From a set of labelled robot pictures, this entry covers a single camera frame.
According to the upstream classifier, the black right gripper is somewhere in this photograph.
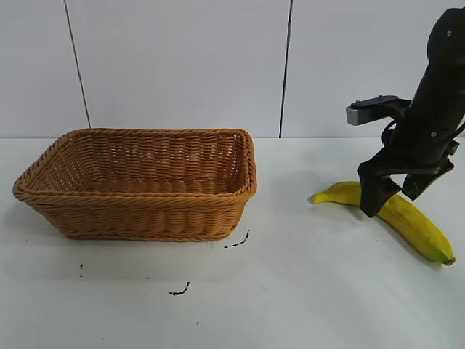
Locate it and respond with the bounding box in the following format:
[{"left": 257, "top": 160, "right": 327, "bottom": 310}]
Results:
[{"left": 358, "top": 67, "right": 465, "bottom": 219}]

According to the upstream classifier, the yellow banana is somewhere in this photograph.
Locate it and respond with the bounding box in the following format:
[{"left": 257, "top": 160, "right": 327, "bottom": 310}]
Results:
[{"left": 309, "top": 180, "right": 457, "bottom": 266}]

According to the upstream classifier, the brown woven wicker basket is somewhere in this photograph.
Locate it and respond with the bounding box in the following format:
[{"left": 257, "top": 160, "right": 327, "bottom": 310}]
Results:
[{"left": 12, "top": 127, "right": 259, "bottom": 243}]

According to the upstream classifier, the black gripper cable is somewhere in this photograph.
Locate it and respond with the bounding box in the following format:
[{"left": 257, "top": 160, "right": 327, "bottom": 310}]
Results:
[{"left": 380, "top": 119, "right": 399, "bottom": 147}]

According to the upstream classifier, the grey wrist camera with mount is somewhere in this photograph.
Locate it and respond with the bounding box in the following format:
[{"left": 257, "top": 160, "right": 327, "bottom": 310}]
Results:
[{"left": 345, "top": 95, "right": 413, "bottom": 127}]

